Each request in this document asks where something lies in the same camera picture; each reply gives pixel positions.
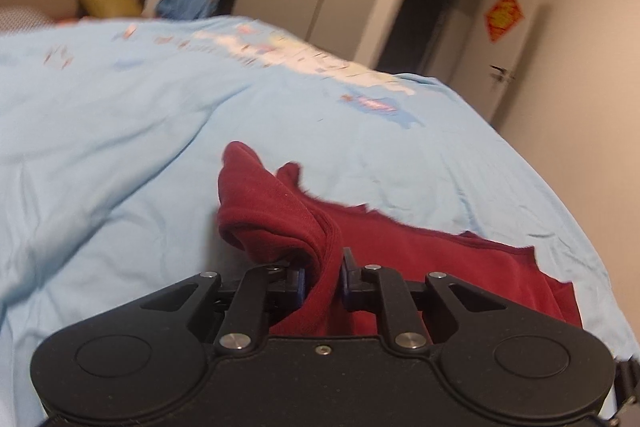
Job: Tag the olive green cushion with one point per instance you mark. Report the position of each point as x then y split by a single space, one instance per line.
111 8

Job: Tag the white bedroom door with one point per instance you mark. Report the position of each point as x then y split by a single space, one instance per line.
471 78

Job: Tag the light blue cartoon duvet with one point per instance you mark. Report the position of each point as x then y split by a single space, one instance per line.
112 136

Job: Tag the black white checkered pillow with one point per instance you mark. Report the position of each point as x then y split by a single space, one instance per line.
22 18

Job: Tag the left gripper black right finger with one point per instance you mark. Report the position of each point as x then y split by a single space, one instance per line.
384 292

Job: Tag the red fu door decoration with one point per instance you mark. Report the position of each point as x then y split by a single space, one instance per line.
502 17

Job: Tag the dark red knit garment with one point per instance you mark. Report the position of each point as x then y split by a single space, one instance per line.
272 219

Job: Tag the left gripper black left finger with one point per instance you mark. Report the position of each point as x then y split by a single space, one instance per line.
263 297

